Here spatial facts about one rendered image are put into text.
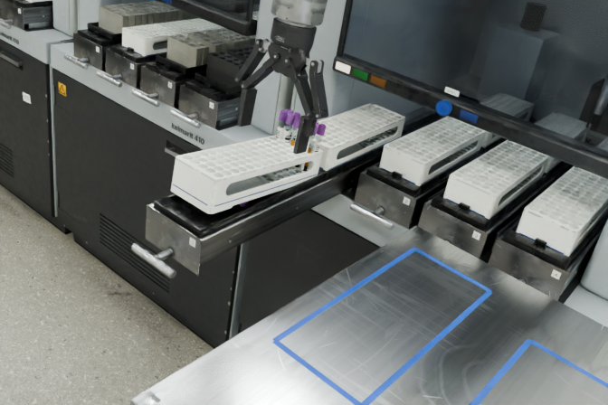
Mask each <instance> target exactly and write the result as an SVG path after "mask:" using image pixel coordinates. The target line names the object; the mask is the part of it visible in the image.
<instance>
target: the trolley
mask: <svg viewBox="0 0 608 405"><path fill-rule="evenodd" d="M130 405H608V327H606V326H604V325H602V324H600V323H598V322H596V321H594V320H593V319H591V318H590V317H588V316H585V315H583V314H581V313H579V312H577V311H576V310H574V309H573V308H571V307H569V306H566V305H564V304H563V303H561V302H559V301H557V300H555V299H553V298H552V297H550V296H548V295H546V294H544V293H542V292H540V291H538V290H536V289H535V288H533V287H531V286H529V285H527V284H525V283H524V282H522V281H520V280H518V279H516V278H513V277H511V276H510V275H509V274H507V273H505V272H503V271H501V270H499V269H497V268H495V267H493V266H491V265H490V264H488V263H486V262H484V261H483V260H481V259H478V258H476V257H474V256H472V255H470V253H468V252H466V251H464V250H461V249H459V248H457V247H456V246H454V245H452V244H450V243H449V242H447V241H445V240H443V239H441V238H439V237H437V236H435V235H433V234H431V233H430V232H428V231H426V230H424V229H422V228H420V227H418V226H414V227H413V228H411V229H410V230H408V231H407V232H405V233H403V234H402V235H400V236H398V237H397V238H395V239H393V240H391V241H390V242H388V243H386V244H385V245H384V246H382V247H381V248H379V249H377V250H375V251H374V252H372V253H370V254H369V255H367V256H365V257H364V258H362V259H361V260H359V261H357V262H356V263H354V264H353V265H351V266H349V267H348V268H345V269H344V270H342V271H340V272H339V273H337V274H336V275H335V276H333V277H332V278H329V279H328V280H326V281H324V282H323V283H321V284H320V285H318V286H316V287H314V288H312V289H311V290H310V291H308V292H307V293H305V294H303V295H302V296H300V297H298V298H296V299H295V300H293V301H291V302H290V303H288V304H287V305H286V306H284V307H282V308H280V309H279V310H277V311H275V312H274V313H272V314H270V315H269V316H267V317H265V318H263V319H262V320H261V321H259V322H258V323H256V324H254V325H252V326H250V327H249V328H247V329H246V330H244V331H242V332H241V333H239V334H237V335H236V336H234V337H233V338H231V339H230V340H228V341H226V342H225V343H223V344H221V345H219V346H217V347H216V348H214V349H213V350H212V351H210V352H209V353H206V354H205V355H203V356H201V357H200V358H198V359H196V360H195V361H193V362H192V363H189V364H188V365H187V366H185V367H184V368H182V369H180V370H179V371H177V372H175V373H173V374H172V375H170V376H168V377H167V378H165V379H164V380H163V381H160V382H159V383H157V384H156V385H154V386H152V387H151V388H149V389H147V390H146V391H143V392H142V393H140V394H139V395H138V396H136V397H135V398H133V399H132V400H131V401H130Z"/></svg>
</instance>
